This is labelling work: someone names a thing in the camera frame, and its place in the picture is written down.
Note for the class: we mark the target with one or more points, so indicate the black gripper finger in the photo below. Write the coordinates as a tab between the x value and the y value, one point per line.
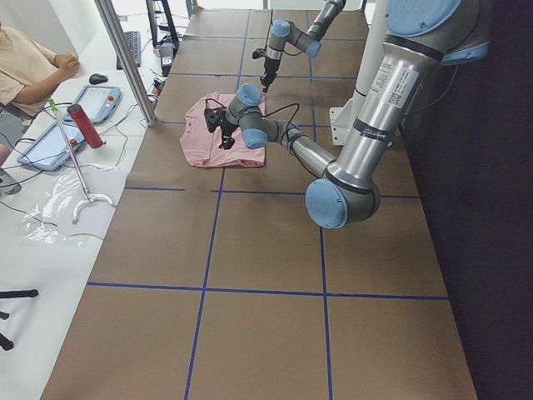
229	143
263	84
222	146
268	85

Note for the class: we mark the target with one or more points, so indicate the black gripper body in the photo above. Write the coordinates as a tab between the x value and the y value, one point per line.
269	67
227	127

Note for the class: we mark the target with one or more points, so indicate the pink Snoopy t-shirt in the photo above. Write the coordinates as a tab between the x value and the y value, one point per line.
202	148

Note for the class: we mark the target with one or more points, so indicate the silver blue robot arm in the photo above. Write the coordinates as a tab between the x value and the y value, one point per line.
418	36
282	32

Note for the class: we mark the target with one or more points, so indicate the black box with label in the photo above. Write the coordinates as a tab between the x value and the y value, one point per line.
166	55

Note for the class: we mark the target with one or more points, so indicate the upper teach pendant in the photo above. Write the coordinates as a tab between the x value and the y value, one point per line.
98	102

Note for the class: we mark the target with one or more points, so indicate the teach pendant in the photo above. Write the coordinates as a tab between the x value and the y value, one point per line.
98	102
48	152

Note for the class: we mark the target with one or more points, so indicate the black keyboard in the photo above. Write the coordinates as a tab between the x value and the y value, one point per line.
133	42

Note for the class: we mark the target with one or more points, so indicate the black computer mouse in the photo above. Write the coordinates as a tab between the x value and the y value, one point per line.
97	78

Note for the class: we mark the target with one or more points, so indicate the metal rod white hook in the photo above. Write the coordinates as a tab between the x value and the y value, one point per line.
90	198

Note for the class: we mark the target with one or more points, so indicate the red cylinder bottle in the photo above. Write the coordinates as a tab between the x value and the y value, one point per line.
84	124

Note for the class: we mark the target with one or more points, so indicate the lower teach pendant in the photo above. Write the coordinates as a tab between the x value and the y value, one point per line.
48	152

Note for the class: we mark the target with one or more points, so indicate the clear plastic bag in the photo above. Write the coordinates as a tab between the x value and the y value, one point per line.
48	219

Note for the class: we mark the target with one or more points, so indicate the seated person beige shirt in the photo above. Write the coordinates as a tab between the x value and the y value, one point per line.
30	73

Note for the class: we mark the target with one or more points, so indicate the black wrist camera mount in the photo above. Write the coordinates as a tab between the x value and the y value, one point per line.
259	53
215	118

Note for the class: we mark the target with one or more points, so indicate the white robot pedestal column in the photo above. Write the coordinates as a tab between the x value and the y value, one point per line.
342	118

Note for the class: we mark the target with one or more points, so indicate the aluminium frame post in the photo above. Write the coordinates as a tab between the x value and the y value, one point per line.
117	37

